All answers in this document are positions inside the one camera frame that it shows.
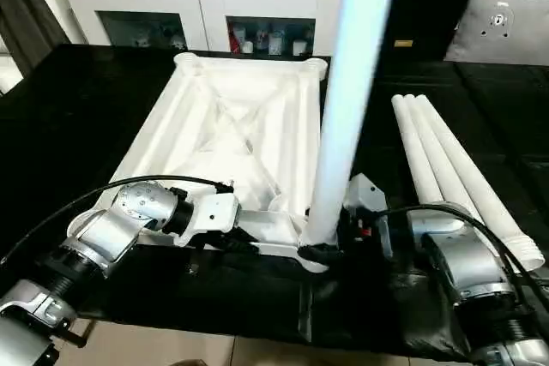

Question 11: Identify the grey cushion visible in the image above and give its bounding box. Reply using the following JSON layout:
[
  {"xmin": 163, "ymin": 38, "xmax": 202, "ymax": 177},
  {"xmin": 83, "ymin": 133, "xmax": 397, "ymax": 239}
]
[{"xmin": 443, "ymin": 0, "xmax": 549, "ymax": 63}]

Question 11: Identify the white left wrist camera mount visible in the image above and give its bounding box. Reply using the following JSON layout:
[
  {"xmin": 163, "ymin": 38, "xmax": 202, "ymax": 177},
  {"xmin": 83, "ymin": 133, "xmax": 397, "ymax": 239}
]
[{"xmin": 178, "ymin": 192, "xmax": 241, "ymax": 249}]

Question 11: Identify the black furniture with yellow label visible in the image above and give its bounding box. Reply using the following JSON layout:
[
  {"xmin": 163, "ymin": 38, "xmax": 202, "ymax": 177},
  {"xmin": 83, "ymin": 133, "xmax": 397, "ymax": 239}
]
[{"xmin": 342, "ymin": 0, "xmax": 478, "ymax": 62}]

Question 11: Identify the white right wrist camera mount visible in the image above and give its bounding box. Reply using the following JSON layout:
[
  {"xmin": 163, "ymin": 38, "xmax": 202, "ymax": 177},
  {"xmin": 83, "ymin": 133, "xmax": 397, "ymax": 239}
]
[{"xmin": 342, "ymin": 172, "xmax": 394, "ymax": 258}]

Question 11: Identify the grey curtain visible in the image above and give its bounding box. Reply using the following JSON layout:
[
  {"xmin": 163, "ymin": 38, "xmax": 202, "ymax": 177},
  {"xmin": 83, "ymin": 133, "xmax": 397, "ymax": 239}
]
[{"xmin": 0, "ymin": 0, "xmax": 70, "ymax": 81}]

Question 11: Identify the black metal table frame leg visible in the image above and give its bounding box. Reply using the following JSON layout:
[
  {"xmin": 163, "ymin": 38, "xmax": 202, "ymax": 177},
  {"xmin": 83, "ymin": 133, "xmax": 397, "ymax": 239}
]
[{"xmin": 54, "ymin": 321, "xmax": 94, "ymax": 349}]

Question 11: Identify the white plastic table top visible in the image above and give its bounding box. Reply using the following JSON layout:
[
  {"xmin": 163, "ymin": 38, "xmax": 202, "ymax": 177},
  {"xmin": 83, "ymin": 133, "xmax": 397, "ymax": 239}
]
[{"xmin": 68, "ymin": 51, "xmax": 332, "ymax": 273}]

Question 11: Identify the white plastic table leg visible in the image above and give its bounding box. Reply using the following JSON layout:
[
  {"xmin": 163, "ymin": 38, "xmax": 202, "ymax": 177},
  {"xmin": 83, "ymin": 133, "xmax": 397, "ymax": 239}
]
[
  {"xmin": 414, "ymin": 93, "xmax": 546, "ymax": 273},
  {"xmin": 390, "ymin": 94, "xmax": 445, "ymax": 205},
  {"xmin": 302, "ymin": 0, "xmax": 403, "ymax": 252},
  {"xmin": 403, "ymin": 93, "xmax": 507, "ymax": 247}
]

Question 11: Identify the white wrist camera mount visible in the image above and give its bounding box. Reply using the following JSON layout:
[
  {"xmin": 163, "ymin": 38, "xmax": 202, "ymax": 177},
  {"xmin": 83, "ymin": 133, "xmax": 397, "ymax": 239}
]
[
  {"xmin": 342, "ymin": 172, "xmax": 394, "ymax": 258},
  {"xmin": 178, "ymin": 192, "xmax": 241, "ymax": 249}
]

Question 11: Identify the white glass-door cabinet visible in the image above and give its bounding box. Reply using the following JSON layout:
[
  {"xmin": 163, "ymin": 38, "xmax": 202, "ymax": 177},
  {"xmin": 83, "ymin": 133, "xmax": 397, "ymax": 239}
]
[{"xmin": 59, "ymin": 0, "xmax": 347, "ymax": 57}]

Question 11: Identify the black work mat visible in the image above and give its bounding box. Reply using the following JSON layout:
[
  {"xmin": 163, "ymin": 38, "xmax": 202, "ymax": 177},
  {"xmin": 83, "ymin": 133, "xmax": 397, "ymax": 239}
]
[{"xmin": 0, "ymin": 43, "xmax": 549, "ymax": 359}]

